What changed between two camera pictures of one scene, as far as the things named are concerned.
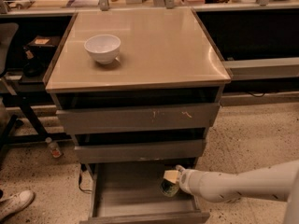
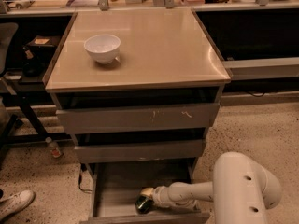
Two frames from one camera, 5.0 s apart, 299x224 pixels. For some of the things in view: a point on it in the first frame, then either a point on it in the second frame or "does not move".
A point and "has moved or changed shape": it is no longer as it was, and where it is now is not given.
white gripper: (186, 180) -> (161, 196)
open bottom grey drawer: (131, 193) does not move
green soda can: (168, 189) has moved or changed shape
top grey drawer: (171, 117) does not move
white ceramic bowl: (103, 48) does not move
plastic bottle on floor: (53, 147) does not move
